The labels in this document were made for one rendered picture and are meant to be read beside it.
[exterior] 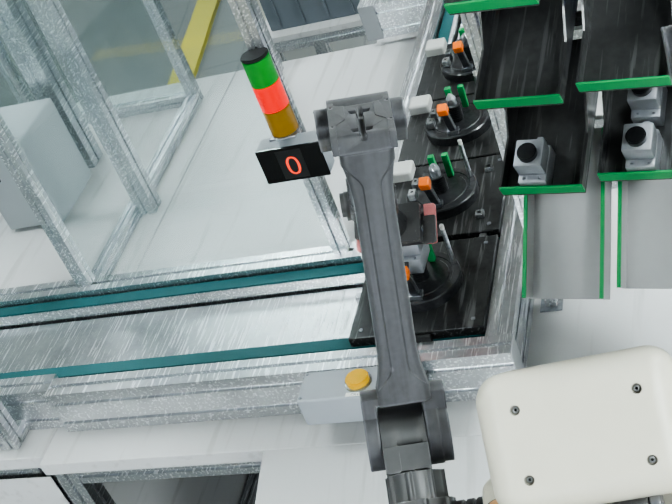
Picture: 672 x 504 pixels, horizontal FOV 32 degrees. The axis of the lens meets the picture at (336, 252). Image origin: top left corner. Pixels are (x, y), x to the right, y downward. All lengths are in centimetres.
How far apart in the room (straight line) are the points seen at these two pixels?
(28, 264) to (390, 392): 163
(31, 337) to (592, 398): 154
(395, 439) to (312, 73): 184
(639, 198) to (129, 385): 96
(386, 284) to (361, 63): 177
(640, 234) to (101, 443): 105
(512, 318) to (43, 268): 127
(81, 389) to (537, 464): 119
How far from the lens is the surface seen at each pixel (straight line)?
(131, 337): 237
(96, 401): 224
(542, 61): 176
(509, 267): 208
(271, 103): 202
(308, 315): 220
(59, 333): 249
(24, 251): 295
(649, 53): 173
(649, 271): 191
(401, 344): 138
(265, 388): 207
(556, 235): 194
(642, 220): 192
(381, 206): 134
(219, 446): 212
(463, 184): 225
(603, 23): 178
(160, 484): 267
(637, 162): 178
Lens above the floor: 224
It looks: 35 degrees down
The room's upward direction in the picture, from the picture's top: 23 degrees counter-clockwise
